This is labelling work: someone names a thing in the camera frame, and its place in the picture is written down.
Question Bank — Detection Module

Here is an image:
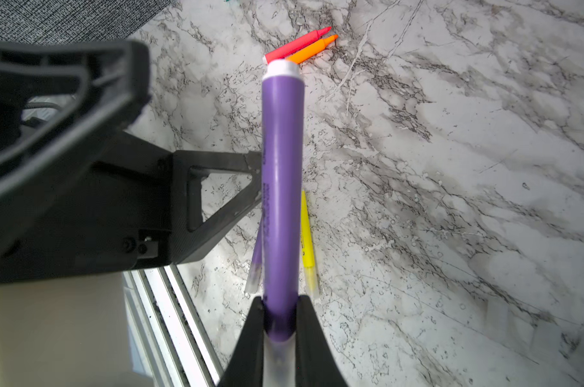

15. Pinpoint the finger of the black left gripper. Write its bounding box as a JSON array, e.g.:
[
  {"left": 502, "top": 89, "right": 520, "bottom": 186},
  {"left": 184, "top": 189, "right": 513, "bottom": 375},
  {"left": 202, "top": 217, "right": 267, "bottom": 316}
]
[
  {"left": 0, "top": 40, "right": 150, "bottom": 208},
  {"left": 170, "top": 151, "right": 262, "bottom": 264}
]

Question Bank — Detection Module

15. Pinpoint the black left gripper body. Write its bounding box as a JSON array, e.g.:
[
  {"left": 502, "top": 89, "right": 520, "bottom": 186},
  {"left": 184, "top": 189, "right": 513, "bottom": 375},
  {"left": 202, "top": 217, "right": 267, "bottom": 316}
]
[{"left": 0, "top": 133, "right": 172, "bottom": 284}]

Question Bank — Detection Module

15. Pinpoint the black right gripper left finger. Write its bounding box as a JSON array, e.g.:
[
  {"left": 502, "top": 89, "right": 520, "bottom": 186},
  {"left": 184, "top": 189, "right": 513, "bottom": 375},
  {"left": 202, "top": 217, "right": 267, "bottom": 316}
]
[{"left": 218, "top": 297, "right": 265, "bottom": 387}]

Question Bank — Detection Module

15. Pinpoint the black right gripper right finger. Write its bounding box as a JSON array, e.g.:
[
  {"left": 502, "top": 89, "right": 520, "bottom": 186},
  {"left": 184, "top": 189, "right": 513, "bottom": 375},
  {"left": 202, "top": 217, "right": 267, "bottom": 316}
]
[{"left": 295, "top": 295, "right": 348, "bottom": 387}]

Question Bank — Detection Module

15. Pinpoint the yellow highlighter pen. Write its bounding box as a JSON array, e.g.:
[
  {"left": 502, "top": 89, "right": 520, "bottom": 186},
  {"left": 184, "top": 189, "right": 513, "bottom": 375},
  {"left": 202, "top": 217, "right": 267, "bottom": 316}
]
[{"left": 301, "top": 190, "right": 319, "bottom": 298}]

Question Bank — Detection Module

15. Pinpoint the violet highlighter pen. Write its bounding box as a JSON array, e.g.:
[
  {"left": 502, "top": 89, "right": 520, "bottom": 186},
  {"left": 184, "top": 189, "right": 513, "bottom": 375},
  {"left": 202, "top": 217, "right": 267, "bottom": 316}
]
[{"left": 261, "top": 60, "right": 305, "bottom": 386}]

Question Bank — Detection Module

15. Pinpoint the pink highlighter pen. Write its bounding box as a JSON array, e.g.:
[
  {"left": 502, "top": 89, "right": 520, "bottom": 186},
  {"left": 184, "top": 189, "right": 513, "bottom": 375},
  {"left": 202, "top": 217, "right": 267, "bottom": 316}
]
[{"left": 262, "top": 27, "right": 332, "bottom": 65}]

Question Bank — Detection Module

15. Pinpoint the orange highlighter pen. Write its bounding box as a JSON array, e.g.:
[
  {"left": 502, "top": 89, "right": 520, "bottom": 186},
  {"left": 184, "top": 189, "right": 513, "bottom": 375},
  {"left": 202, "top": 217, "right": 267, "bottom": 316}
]
[{"left": 286, "top": 35, "right": 339, "bottom": 65}]

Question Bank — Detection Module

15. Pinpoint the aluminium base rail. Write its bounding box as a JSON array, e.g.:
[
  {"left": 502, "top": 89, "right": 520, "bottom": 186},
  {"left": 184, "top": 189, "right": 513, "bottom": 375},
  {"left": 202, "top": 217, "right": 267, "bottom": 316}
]
[{"left": 123, "top": 265, "right": 223, "bottom": 386}]

